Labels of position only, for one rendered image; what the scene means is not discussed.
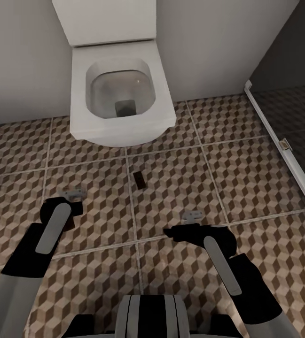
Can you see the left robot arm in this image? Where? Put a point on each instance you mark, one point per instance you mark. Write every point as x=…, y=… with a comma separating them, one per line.
x=23, y=274

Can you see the shower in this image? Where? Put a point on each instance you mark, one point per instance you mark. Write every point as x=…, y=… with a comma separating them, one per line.
x=289, y=158

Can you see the mousetrap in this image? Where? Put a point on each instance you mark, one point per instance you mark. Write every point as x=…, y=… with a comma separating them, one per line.
x=139, y=180
x=69, y=225

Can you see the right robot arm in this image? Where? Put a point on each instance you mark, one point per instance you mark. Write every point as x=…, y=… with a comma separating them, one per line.
x=259, y=310

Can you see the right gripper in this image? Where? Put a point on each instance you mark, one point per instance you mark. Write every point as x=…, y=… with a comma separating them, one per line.
x=181, y=232

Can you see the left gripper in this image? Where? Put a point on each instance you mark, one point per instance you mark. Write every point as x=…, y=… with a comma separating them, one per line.
x=77, y=208

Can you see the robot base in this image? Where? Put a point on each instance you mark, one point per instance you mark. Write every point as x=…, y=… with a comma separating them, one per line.
x=82, y=326

